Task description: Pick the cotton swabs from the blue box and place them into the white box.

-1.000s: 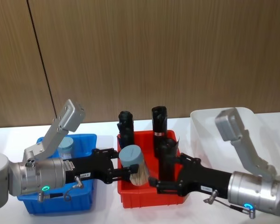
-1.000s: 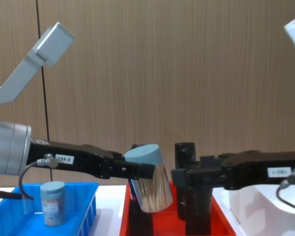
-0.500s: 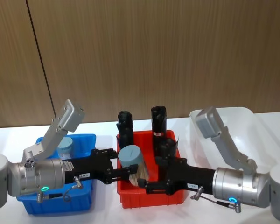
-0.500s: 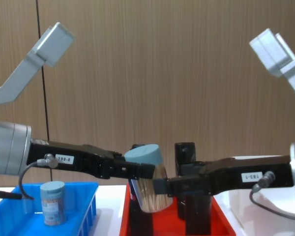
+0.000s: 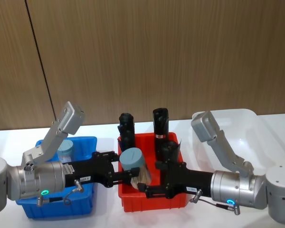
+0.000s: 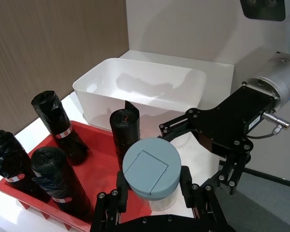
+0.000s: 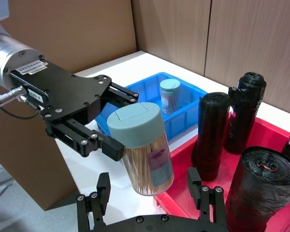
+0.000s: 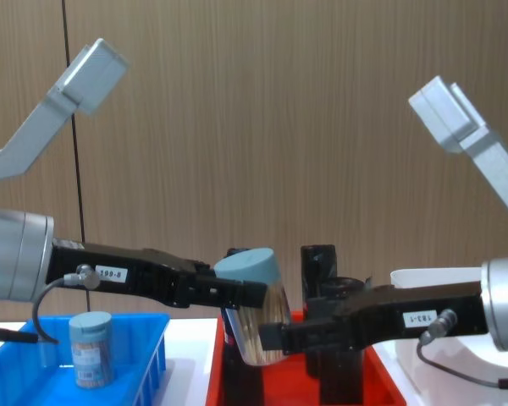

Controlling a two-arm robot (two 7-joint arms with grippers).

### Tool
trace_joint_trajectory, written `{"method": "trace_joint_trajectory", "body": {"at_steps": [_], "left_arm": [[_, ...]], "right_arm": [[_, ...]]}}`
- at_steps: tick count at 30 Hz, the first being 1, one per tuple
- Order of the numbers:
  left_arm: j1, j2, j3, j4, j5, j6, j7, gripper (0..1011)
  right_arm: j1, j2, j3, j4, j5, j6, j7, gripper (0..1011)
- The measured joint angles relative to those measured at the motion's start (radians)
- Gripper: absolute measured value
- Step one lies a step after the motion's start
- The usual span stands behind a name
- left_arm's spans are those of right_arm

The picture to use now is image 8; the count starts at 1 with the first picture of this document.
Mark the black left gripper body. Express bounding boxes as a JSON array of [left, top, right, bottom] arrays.
[[46, 238, 192, 308]]

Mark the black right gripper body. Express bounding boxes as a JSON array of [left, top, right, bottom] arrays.
[[333, 281, 490, 351]]

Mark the clear toothpick jar grey lid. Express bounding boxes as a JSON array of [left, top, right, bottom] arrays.
[[68, 311, 116, 390], [213, 246, 294, 365]]

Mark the tall black bottle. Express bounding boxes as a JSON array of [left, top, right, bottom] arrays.
[[300, 244, 366, 406]]

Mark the red plastic bin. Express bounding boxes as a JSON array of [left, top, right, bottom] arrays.
[[204, 310, 408, 406]]

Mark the white plastic bin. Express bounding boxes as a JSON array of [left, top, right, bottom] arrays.
[[389, 266, 508, 406]]

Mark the blue plastic bin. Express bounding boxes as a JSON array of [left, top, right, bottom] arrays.
[[0, 312, 172, 406]]

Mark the right gripper dark cable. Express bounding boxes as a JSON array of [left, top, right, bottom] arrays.
[[416, 308, 508, 391]]

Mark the gripper dark cable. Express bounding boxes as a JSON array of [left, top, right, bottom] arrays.
[[30, 263, 101, 345], [416, 308, 508, 391]]

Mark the left gripper dark cable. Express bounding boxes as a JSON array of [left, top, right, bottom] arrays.
[[30, 263, 101, 345]]

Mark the black and silver cable plug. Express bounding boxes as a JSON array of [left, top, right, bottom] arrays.
[[0, 326, 40, 344]]

